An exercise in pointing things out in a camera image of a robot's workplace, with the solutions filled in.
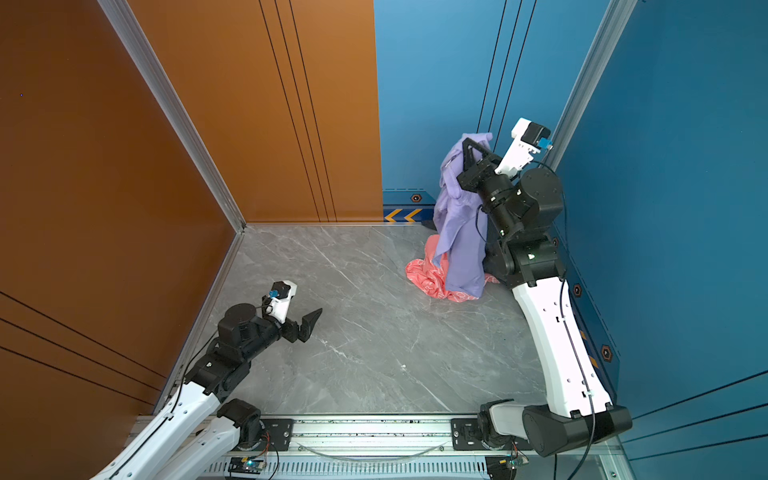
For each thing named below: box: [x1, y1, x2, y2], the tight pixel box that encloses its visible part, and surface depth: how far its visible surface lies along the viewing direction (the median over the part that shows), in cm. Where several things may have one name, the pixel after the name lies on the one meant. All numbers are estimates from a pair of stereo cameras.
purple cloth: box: [432, 133, 493, 298], surface depth 65 cm
